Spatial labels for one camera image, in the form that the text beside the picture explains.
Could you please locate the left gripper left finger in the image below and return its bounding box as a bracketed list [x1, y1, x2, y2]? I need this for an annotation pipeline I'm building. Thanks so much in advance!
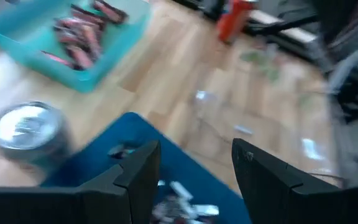
[0, 139, 162, 224]

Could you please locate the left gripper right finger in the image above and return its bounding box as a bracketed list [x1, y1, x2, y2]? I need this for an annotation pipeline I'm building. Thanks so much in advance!
[231, 138, 358, 224]

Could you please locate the dark Hershey's mini bar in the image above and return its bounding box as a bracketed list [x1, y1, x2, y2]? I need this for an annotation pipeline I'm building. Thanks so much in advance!
[151, 202, 183, 224]

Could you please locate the clear plastic bin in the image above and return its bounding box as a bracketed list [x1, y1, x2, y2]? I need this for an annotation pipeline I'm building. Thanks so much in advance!
[191, 46, 347, 187]

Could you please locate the silver soda can red print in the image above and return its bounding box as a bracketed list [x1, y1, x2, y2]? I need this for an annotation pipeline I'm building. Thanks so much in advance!
[0, 100, 74, 169]

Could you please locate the dark blue plastic bin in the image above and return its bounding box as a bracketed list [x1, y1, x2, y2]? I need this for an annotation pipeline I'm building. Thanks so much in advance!
[40, 111, 253, 224]

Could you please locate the green gummy candy packet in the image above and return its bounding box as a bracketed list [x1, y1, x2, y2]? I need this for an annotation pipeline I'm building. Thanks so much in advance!
[239, 46, 269, 68]
[262, 65, 282, 83]

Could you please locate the PayDay candy bar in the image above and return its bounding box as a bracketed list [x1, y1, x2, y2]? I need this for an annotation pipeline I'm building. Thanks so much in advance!
[54, 17, 88, 32]
[79, 24, 104, 60]
[90, 0, 129, 25]
[65, 45, 94, 71]
[40, 49, 76, 69]

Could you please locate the translucent green plastic bin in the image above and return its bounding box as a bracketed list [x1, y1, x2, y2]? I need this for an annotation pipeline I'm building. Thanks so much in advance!
[0, 0, 152, 94]

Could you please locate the black metal table frame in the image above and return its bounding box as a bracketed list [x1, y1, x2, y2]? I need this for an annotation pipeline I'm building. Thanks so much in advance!
[172, 0, 323, 63]

